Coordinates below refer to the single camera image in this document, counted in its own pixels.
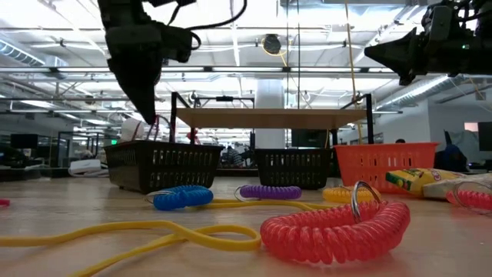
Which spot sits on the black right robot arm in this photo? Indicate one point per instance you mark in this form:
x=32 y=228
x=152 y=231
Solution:
x=484 y=57

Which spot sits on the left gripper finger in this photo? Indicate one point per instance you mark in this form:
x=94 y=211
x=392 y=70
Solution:
x=138 y=96

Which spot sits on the long ceiling light strip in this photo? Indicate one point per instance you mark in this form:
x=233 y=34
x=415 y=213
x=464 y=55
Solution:
x=230 y=69

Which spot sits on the black slotted plastic basket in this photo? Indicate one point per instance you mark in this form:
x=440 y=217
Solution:
x=161 y=145
x=292 y=151

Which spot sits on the red rubber band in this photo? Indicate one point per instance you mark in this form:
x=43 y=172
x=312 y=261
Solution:
x=4 y=202

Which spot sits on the white light bulb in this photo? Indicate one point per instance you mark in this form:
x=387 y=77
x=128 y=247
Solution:
x=131 y=129

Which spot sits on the yellow rubber band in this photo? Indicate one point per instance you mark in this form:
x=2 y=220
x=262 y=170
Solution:
x=134 y=224

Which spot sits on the orange slotted plastic basket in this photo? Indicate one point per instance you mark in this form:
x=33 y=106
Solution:
x=384 y=161

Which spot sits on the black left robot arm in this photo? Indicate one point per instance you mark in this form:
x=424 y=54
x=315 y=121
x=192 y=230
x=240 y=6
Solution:
x=123 y=11

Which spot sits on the wooden riser shelf black legs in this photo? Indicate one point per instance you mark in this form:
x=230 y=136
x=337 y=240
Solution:
x=269 y=117

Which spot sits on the white power adapter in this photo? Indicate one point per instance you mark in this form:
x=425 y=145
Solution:
x=84 y=165

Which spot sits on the black monitor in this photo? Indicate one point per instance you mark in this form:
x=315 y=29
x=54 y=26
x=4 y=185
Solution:
x=485 y=136
x=24 y=140

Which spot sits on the person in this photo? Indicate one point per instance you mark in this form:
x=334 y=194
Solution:
x=232 y=155
x=400 y=141

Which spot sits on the silver ceiling air duct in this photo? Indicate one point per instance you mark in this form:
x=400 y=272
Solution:
x=415 y=92

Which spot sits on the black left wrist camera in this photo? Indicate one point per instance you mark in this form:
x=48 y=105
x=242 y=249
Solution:
x=178 y=42

